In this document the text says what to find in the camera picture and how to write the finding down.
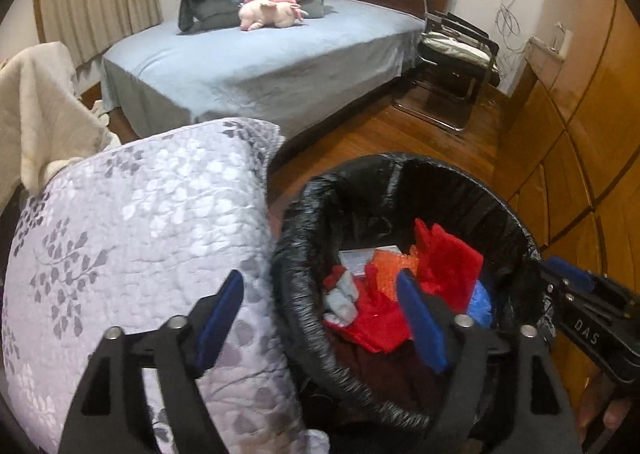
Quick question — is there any red white plastic bag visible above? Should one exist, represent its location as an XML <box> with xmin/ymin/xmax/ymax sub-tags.
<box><xmin>322</xmin><ymin>264</ymin><xmax>410</xmax><ymax>354</ymax></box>

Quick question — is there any black lined trash bin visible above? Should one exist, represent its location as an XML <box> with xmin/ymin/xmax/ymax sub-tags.
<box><xmin>270</xmin><ymin>153</ymin><xmax>542</xmax><ymax>431</ymax></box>

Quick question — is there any person's right hand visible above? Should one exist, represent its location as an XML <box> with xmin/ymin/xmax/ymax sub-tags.
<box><xmin>575</xmin><ymin>372</ymin><xmax>632</xmax><ymax>444</ymax></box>

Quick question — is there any blue crumpled plastic bag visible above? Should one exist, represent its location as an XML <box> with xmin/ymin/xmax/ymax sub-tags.
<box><xmin>466</xmin><ymin>281</ymin><xmax>494</xmax><ymax>328</ymax></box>

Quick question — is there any red paper sheet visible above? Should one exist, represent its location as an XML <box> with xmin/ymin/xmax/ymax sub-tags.
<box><xmin>412</xmin><ymin>219</ymin><xmax>484</xmax><ymax>313</ymax></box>

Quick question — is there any wooden wardrobe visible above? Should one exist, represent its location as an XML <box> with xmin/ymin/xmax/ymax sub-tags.
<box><xmin>491</xmin><ymin>0</ymin><xmax>640</xmax><ymax>385</ymax></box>

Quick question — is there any orange bubble wrap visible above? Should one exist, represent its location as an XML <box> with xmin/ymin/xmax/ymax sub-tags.
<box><xmin>370</xmin><ymin>248</ymin><xmax>419</xmax><ymax>301</ymax></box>

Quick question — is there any grey floral quilted cover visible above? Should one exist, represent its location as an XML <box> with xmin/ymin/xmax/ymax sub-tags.
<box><xmin>1</xmin><ymin>118</ymin><xmax>330</xmax><ymax>453</ymax></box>

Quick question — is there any white alcohol pad box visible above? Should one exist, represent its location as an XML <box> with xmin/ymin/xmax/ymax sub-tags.
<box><xmin>332</xmin><ymin>245</ymin><xmax>402</xmax><ymax>276</ymax></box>

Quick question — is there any beige blanket on rack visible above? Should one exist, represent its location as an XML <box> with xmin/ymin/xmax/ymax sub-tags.
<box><xmin>1</xmin><ymin>42</ymin><xmax>120</xmax><ymax>207</ymax></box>

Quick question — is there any bed with blue sheet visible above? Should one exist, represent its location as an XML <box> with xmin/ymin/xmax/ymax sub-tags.
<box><xmin>101</xmin><ymin>0</ymin><xmax>423</xmax><ymax>137</ymax></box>

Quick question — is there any pink plush pig toy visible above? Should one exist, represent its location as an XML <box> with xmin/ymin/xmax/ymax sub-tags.
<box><xmin>239</xmin><ymin>0</ymin><xmax>308</xmax><ymax>31</ymax></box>

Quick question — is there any black metal frame chair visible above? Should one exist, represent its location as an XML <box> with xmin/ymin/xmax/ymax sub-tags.
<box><xmin>393</xmin><ymin>0</ymin><xmax>500</xmax><ymax>133</ymax></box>

